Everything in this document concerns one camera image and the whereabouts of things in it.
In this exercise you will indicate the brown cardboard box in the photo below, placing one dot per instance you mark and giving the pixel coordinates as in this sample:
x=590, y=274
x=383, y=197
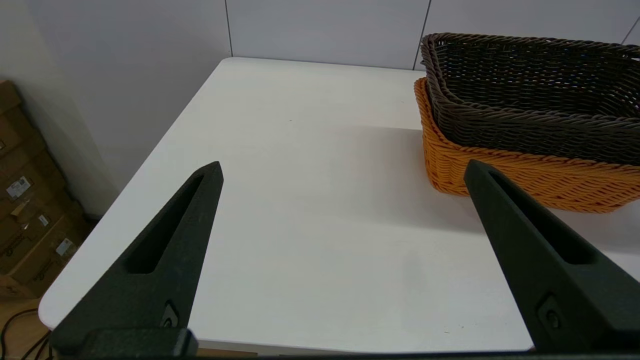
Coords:
x=35, y=227
x=45, y=265
x=15, y=150

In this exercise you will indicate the orange wicker basket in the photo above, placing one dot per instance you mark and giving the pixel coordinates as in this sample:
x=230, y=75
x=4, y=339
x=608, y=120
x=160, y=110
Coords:
x=445, y=165

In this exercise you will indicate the dark brown wicker basket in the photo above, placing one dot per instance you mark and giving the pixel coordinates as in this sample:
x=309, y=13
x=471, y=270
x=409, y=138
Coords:
x=525, y=130

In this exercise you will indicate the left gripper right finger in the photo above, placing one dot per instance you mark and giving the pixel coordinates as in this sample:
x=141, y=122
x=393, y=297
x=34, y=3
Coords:
x=575, y=300

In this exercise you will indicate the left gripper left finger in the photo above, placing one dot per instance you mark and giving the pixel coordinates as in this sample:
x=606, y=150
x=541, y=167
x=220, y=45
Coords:
x=150, y=290

